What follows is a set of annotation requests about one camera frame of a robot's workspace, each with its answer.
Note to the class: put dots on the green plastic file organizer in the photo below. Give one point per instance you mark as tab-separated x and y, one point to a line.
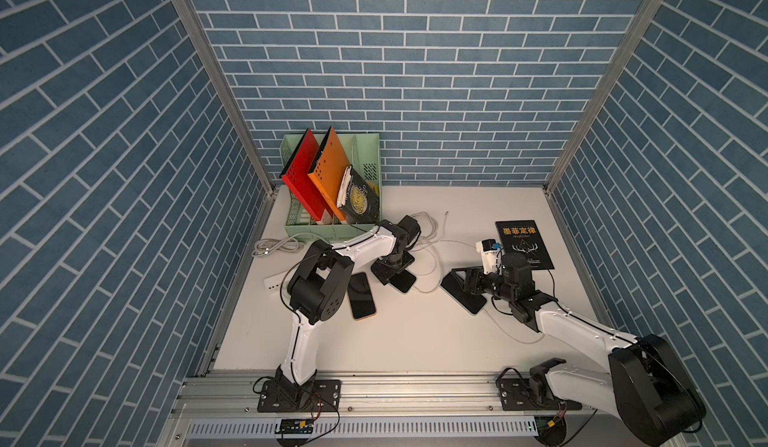
362	150

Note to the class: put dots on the black phone right side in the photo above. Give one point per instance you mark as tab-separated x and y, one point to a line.
455	285

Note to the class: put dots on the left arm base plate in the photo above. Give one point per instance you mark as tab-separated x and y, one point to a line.
316	395

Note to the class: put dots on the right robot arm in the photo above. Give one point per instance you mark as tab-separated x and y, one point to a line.
641	380

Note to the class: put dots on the black Moon and Sixpence book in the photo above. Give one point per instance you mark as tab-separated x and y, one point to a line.
357	198

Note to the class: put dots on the black book with deer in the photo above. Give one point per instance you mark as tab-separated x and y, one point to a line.
523	236

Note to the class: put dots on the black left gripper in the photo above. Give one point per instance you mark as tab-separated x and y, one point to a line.
384	273

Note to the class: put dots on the aluminium rail frame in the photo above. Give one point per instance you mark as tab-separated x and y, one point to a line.
220	408

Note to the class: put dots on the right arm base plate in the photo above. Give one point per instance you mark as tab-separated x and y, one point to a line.
516	394

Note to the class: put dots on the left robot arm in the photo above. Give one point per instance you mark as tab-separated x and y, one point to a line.
322	277

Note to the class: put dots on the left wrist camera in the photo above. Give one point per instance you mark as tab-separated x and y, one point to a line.
410	231

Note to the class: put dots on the small black controller box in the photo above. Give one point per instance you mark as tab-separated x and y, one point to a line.
295	427

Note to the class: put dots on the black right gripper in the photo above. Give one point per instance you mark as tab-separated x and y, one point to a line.
473	272

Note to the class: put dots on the red book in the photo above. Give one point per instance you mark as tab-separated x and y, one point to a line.
295	176

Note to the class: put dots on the orange book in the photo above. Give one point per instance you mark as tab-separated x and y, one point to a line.
327	169

